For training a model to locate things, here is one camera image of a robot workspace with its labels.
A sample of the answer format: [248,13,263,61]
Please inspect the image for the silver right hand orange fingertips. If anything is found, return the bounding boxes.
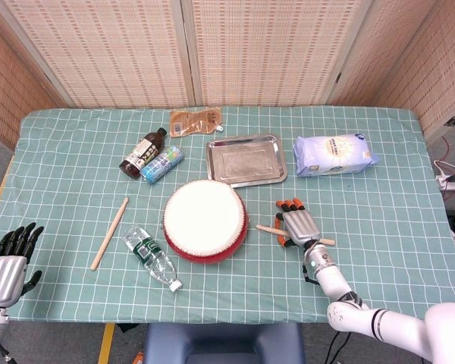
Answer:
[275,197,322,249]

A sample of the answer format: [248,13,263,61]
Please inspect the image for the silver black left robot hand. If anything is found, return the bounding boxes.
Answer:
[0,222,46,306]

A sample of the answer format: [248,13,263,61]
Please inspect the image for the wooden drumstick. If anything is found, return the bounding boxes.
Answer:
[255,224,336,246]
[90,196,130,271]

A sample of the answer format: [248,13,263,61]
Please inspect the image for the steel rectangular tray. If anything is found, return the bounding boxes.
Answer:
[206,133,289,189]

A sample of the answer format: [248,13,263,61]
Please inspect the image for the red drum white skin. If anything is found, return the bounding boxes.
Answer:
[162,180,249,265]

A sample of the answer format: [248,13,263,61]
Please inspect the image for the pale blue tissue pack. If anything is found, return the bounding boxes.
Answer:
[292,132,380,178]

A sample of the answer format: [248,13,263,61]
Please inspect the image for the green checked tablecloth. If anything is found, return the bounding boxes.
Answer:
[0,105,455,325]

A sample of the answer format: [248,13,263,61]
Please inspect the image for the blue padded seat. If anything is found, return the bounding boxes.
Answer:
[143,322,306,364]

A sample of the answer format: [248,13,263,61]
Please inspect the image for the brown spouted pouch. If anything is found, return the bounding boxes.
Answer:
[169,107,224,137]

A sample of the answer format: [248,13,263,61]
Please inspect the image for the clear water bottle green label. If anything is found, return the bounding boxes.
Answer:
[122,224,184,293]

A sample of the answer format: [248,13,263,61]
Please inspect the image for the blue drink can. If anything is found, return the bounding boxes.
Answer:
[139,145,185,186]

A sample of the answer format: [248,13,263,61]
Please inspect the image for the white power strip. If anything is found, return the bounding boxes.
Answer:
[434,158,455,193]

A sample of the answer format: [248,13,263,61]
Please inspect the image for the brown tea bottle black label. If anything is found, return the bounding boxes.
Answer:
[119,127,168,180]

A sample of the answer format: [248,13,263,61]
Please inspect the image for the woven folding screen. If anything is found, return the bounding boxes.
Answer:
[0,0,455,149]

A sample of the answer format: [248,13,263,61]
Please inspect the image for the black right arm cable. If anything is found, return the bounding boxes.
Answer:
[302,261,319,284]

